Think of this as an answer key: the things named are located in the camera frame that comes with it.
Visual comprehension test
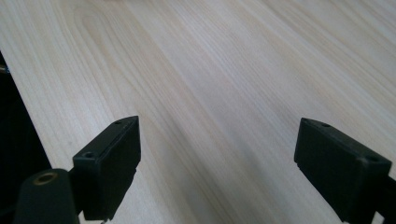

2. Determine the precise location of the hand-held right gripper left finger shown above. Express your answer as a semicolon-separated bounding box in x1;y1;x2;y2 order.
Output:
72;115;142;222

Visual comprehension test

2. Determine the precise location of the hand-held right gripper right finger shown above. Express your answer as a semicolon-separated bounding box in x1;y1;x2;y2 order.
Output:
293;117;393;224

